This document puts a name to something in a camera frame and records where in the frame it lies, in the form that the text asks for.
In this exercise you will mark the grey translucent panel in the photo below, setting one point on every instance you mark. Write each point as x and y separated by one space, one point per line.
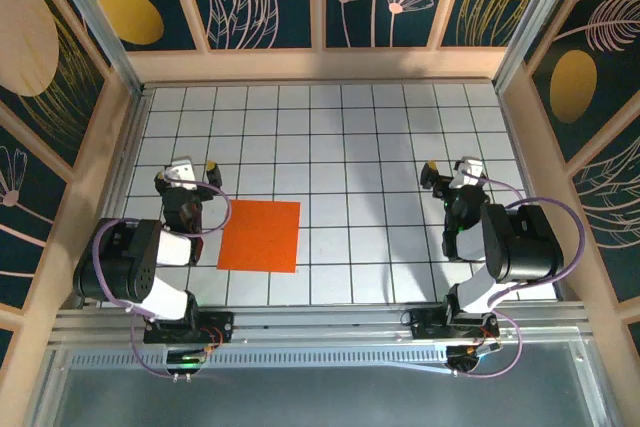
320 397

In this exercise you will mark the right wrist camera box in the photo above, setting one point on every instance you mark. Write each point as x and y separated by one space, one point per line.
471 167

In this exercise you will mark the orange paper sheet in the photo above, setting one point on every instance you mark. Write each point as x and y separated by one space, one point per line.
260 237

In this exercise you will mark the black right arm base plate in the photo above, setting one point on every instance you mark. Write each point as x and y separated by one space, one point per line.
425 324

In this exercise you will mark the small black circuit board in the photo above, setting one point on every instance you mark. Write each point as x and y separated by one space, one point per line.
182 359
467 359

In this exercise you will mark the aluminium mounting rail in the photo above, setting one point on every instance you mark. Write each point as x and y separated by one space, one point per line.
320 322

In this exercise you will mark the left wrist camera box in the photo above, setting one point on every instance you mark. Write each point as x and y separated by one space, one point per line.
179 169

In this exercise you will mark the aluminium side rail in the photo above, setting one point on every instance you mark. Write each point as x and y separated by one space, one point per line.
116 197

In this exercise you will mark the aluminium corner post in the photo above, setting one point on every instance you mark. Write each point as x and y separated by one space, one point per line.
98 22
534 22

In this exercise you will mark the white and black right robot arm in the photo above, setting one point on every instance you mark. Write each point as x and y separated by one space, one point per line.
520 242

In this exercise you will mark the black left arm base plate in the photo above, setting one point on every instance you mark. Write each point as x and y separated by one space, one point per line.
220 322

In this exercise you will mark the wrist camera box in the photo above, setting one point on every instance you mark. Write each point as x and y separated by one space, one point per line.
471 167
179 169

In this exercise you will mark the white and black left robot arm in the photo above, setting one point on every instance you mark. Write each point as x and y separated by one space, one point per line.
170 249

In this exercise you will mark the white gridded table mat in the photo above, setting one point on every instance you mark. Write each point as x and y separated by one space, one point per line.
225 117

